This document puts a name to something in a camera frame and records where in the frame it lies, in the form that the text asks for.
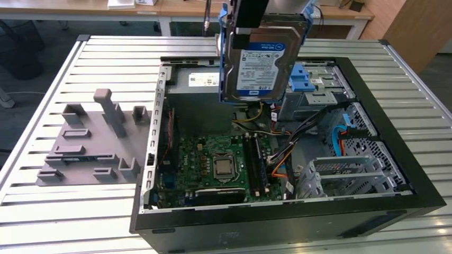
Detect hard disk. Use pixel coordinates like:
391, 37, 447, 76
216, 0, 308, 105

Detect grey power supply unit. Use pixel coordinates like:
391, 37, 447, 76
165, 66, 236, 137

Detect black PC case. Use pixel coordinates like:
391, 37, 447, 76
128, 56, 448, 254

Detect green motherboard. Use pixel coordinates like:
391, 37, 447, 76
155, 133, 287, 210

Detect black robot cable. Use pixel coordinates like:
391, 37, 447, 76
203, 0, 212, 35

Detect grey parts rack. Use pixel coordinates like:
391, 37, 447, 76
35, 88, 153, 188

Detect wooden desk white frame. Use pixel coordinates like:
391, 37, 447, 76
0, 0, 376, 40

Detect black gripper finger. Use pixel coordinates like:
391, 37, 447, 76
232, 0, 269, 50

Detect black graphics card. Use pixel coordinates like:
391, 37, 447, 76
193, 186, 247, 206

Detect white furniture foot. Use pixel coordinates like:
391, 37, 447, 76
0, 87, 16, 109

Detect black mesh bin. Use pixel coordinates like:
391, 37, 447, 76
0, 20, 45, 81

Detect black power wire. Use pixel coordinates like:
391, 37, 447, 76
337, 126, 381, 141

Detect wooden cabinet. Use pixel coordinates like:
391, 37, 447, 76
360, 0, 452, 75

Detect silver CPU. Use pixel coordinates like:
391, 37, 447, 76
215, 159, 235, 177

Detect white cardboard box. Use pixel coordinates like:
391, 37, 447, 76
108, 0, 137, 10

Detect blue data wire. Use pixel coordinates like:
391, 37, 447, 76
331, 113, 355, 157

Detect black wire bundle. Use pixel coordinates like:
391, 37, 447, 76
268, 104, 349, 170

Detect orange wires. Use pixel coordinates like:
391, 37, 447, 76
271, 152, 295, 178

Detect yellow wires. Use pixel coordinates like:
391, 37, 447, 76
232, 102, 264, 124

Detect CPU socket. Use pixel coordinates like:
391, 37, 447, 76
211, 151, 240, 184

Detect thin red wire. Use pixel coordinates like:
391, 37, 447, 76
165, 107, 176, 165

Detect metal drive cage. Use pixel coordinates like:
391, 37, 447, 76
280, 63, 356, 122

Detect black RAM slot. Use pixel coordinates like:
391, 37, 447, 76
255, 136, 271, 195
244, 133, 257, 196

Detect blue plastic drive latch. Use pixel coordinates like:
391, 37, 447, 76
289, 65, 315, 93

